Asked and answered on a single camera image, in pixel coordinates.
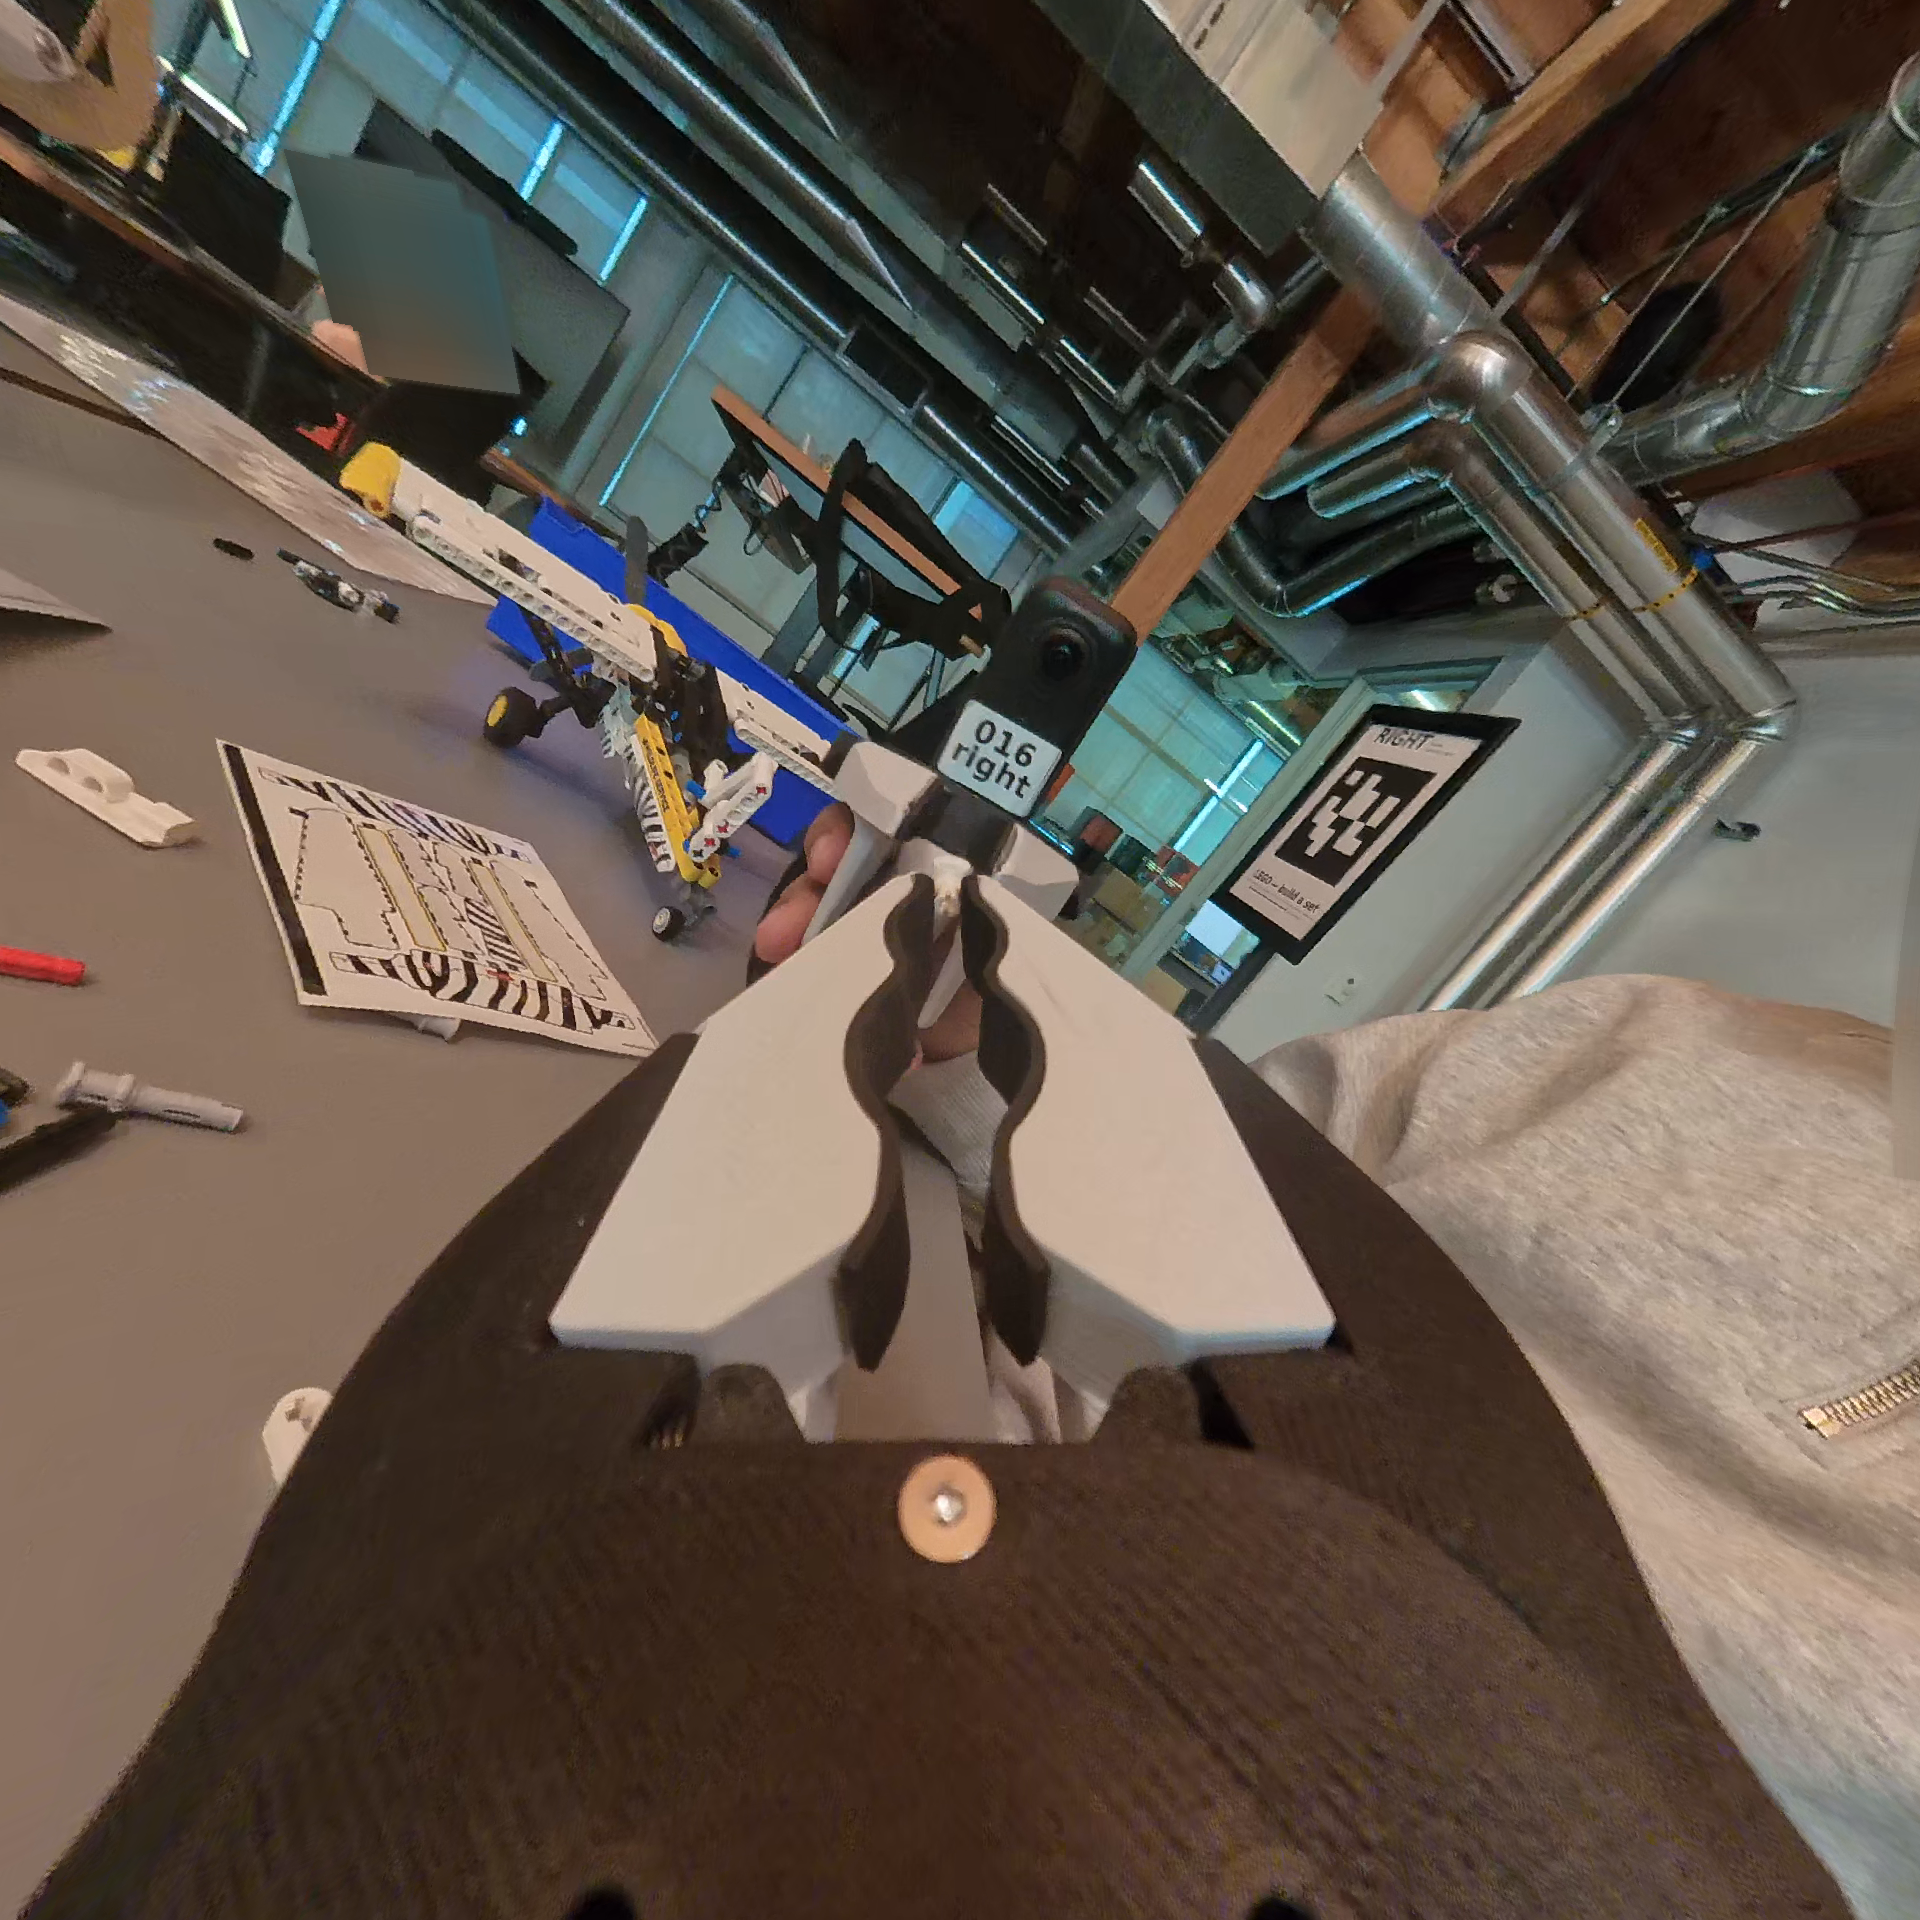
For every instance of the yellow white lego crane model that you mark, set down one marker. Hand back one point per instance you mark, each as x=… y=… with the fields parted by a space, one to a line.
x=523 y=574

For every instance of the white lego bracket piece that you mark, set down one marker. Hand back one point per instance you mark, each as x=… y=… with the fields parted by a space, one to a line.
x=293 y=1426

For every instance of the spiral metal duct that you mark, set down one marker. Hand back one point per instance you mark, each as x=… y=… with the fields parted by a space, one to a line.
x=1861 y=225

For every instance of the white lego panel piece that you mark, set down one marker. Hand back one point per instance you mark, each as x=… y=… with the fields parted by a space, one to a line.
x=105 y=797

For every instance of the person's right hand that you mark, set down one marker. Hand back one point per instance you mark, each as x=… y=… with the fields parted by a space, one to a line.
x=796 y=908

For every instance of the black office chair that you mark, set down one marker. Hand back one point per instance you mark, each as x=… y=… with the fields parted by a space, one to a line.
x=832 y=525

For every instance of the person's right forearm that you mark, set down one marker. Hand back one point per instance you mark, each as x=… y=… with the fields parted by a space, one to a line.
x=1500 y=1109

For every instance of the black lego connector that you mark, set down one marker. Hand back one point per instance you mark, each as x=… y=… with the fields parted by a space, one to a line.
x=52 y=1149

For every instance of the white lego rod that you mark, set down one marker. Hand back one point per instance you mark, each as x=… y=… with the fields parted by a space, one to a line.
x=945 y=975

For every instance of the person's grey hoodie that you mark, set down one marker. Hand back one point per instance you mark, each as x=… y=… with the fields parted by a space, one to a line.
x=1770 y=1652

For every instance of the silver round pipe duct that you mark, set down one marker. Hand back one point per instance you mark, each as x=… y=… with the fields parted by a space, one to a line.
x=1588 y=503

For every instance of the small white lego connector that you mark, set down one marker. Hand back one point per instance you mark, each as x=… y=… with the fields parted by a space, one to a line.
x=946 y=889

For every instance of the red lego axle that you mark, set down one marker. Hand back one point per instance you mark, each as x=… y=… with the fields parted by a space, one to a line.
x=36 y=965

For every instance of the black white marker poster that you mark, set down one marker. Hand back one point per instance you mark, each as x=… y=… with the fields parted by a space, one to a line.
x=1349 y=826

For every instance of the striped sticker sheet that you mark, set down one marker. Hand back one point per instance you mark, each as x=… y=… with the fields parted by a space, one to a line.
x=451 y=932

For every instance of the blue plastic bin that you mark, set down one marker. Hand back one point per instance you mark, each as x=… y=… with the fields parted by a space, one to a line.
x=751 y=668

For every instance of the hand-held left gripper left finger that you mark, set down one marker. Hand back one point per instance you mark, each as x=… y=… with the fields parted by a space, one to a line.
x=705 y=1202

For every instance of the black white lego pin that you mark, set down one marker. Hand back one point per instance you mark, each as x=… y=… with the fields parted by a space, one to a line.
x=376 y=605
x=312 y=571

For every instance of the wooden post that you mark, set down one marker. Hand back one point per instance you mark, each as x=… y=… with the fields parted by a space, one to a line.
x=1243 y=451

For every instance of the wooden top standing desk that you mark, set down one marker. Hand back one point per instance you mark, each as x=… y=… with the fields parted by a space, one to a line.
x=809 y=466

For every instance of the grey lego axle pin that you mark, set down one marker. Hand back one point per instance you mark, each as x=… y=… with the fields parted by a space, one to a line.
x=149 y=1099

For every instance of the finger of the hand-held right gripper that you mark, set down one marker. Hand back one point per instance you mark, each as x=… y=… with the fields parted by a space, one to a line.
x=884 y=787
x=1037 y=874

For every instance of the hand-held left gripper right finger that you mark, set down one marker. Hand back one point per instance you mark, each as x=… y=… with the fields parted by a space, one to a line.
x=1171 y=1202

